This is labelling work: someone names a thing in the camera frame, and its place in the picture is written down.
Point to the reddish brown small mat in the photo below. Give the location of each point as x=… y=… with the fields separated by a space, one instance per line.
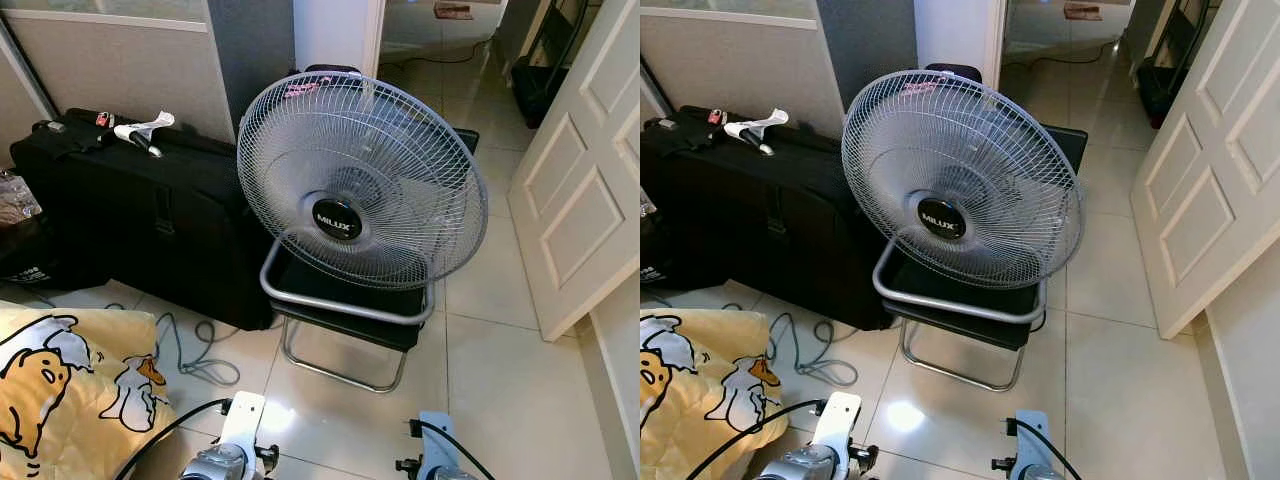
x=453 y=11
x=1082 y=11

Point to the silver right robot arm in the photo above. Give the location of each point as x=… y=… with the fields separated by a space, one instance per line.
x=450 y=474
x=1040 y=475

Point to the clear plastic bag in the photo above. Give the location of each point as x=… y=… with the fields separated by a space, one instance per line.
x=15 y=200

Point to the grey Milux table fan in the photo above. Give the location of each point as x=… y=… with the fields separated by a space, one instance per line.
x=941 y=218
x=335 y=222

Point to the black suitcase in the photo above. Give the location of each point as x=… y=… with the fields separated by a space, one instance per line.
x=130 y=220
x=760 y=220

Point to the grey partition panel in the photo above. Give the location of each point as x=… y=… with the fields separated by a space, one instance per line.
x=120 y=70
x=730 y=60

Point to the black metal-frame chair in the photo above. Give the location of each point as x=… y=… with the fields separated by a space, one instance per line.
x=330 y=302
x=950 y=302

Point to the white panelled door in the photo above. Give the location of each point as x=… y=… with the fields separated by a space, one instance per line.
x=1210 y=180
x=580 y=200

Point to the black printed bag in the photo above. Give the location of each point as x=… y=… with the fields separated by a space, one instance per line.
x=40 y=255
x=665 y=255

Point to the yellow cartoon egg blanket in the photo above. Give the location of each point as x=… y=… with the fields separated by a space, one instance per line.
x=700 y=400
x=70 y=400

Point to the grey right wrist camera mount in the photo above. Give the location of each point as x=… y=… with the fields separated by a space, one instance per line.
x=438 y=450
x=1030 y=450

